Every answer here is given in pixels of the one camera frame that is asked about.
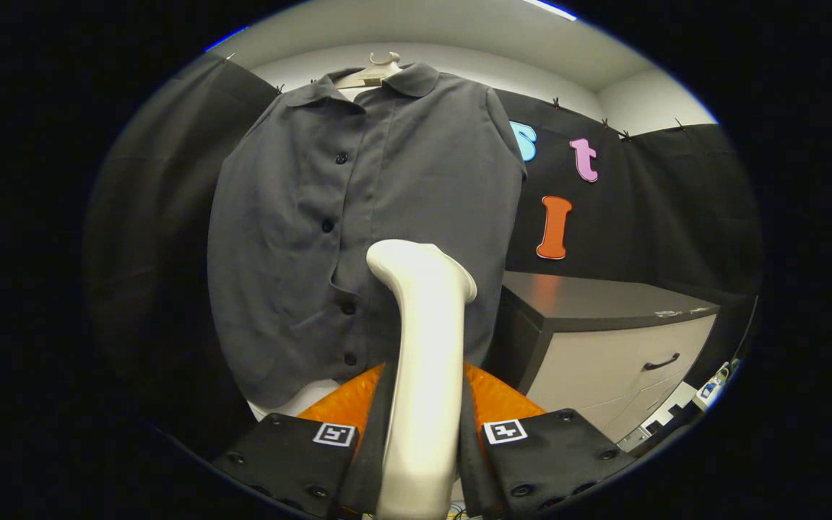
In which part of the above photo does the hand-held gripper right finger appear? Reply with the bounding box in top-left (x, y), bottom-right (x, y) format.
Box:
top-left (459, 363), bottom-right (635, 520)

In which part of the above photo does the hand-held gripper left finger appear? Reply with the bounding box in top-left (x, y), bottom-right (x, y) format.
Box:
top-left (210, 363), bottom-right (397, 520)

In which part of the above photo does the white garment steamer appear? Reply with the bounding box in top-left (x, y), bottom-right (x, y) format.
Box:
top-left (365, 240), bottom-right (478, 520)

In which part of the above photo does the dark grey button shirt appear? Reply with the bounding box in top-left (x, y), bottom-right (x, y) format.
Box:
top-left (207, 62), bottom-right (529, 410)

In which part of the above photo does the cream garment hanger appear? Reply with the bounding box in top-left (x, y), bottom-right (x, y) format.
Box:
top-left (334, 51), bottom-right (403, 91)

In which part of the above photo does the white board behind shirt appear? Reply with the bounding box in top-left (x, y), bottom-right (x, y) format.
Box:
top-left (248, 377), bottom-right (348, 421)

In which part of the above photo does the grey top beige drawer cabinet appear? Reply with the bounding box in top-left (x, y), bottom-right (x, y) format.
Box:
top-left (485, 271), bottom-right (720, 443)

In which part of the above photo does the pile of small desk items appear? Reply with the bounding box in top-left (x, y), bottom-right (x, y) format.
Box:
top-left (694, 359), bottom-right (740, 410)

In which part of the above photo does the black backdrop cloth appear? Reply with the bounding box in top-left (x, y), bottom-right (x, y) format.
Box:
top-left (84, 54), bottom-right (762, 463)

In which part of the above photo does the row of black clips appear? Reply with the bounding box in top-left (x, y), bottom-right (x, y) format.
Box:
top-left (225, 52), bottom-right (688, 142)

